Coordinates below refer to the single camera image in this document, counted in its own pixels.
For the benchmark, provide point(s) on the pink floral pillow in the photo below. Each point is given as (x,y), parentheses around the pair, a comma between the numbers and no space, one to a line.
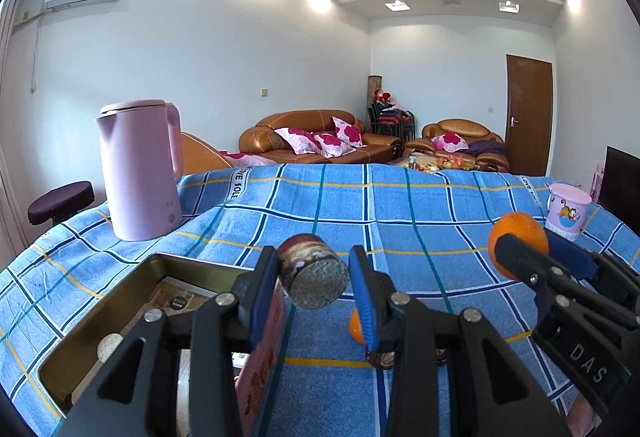
(297,139)
(347,132)
(450,141)
(332,143)

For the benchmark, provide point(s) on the large orange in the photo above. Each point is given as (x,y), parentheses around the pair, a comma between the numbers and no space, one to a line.
(525,227)

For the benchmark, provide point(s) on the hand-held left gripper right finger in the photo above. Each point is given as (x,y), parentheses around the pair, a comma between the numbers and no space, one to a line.
(362,297)

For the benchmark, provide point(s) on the square ceiling light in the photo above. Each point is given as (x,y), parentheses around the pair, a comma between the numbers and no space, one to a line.
(509,7)
(397,6)

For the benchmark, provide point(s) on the pink floral cushion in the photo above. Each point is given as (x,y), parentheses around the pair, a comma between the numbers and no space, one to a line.
(245,159)

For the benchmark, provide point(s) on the brown wooden door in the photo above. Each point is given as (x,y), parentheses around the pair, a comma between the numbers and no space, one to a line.
(527,117)

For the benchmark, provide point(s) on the dark purple round stool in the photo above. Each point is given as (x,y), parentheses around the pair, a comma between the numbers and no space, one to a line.
(60,202)

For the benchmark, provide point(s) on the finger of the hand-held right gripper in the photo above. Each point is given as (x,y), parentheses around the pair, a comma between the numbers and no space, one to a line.
(575,259)
(520,257)

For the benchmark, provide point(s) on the coffee table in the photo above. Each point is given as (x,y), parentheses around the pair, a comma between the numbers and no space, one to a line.
(435,164)

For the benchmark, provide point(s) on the printed paper sheet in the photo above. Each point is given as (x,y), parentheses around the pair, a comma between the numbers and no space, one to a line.
(165,292)

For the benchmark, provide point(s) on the tall patterned tube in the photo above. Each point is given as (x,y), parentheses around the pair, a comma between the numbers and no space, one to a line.
(375,89)

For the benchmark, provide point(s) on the stacked dark chairs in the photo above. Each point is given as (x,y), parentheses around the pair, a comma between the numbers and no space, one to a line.
(392,119)

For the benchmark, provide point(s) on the pink electric kettle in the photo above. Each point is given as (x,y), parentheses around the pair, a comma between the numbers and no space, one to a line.
(140,167)

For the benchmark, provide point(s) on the orange lounge chair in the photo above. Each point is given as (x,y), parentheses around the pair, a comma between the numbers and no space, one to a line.
(200,152)

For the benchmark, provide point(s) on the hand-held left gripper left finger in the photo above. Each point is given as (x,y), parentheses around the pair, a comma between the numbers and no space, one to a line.
(262,297)

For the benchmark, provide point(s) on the white curtain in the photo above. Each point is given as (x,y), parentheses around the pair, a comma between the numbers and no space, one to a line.
(12,117)

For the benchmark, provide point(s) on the small orange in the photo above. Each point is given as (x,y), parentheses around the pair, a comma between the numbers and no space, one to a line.
(354,324)

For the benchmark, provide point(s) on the small round tin can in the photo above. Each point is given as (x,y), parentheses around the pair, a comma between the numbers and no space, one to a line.
(315,274)

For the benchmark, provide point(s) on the brown leather sofa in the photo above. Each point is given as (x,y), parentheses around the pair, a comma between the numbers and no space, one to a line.
(300,119)

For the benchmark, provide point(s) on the black television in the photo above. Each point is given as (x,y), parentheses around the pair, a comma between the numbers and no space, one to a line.
(620,182)

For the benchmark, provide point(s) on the person's right hand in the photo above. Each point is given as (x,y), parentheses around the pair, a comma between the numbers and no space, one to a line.
(585,423)

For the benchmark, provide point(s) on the pink rectangular tin box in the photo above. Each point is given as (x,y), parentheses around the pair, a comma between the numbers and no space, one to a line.
(65,377)

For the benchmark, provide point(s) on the pink cartoon plastic cup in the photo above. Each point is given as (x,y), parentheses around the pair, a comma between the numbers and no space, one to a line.
(567,212)

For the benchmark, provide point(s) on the purple cloth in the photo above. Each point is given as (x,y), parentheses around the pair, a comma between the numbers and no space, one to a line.
(485,148)

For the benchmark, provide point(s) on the brown leather armchair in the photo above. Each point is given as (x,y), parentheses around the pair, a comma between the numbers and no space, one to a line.
(462,126)

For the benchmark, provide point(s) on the blue plaid tablecloth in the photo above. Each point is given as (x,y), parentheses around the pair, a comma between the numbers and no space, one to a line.
(400,227)

